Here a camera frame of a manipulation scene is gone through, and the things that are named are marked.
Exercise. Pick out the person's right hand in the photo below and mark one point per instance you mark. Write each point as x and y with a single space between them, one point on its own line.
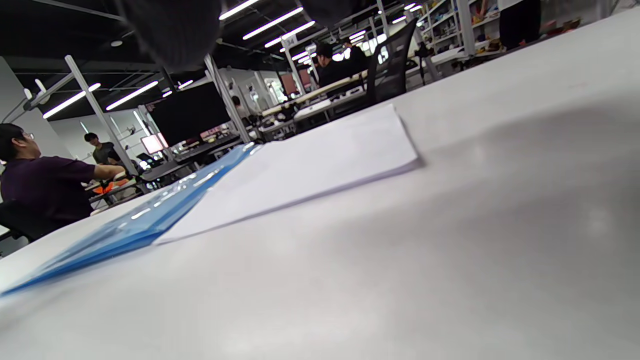
170 30

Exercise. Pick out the white paper sheet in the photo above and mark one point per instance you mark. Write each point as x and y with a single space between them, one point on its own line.
300 170

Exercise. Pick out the black computer monitor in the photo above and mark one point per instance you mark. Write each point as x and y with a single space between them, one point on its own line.
190 115

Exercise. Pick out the white pillar with number sign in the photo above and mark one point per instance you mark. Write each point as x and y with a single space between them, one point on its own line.
227 100

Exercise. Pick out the row of ceiling light tubes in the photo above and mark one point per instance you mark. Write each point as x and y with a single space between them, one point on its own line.
272 23

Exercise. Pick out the white support pillar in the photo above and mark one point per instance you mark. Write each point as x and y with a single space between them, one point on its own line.
100 115
466 27

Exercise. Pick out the small bright monitor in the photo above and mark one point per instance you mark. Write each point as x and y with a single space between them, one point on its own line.
152 144

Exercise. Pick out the white background workbench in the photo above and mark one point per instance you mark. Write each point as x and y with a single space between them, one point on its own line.
310 100

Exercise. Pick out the black mesh office chair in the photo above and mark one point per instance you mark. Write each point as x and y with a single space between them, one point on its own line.
392 70

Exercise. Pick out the white storage shelf rack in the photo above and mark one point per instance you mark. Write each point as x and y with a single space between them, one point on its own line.
445 20

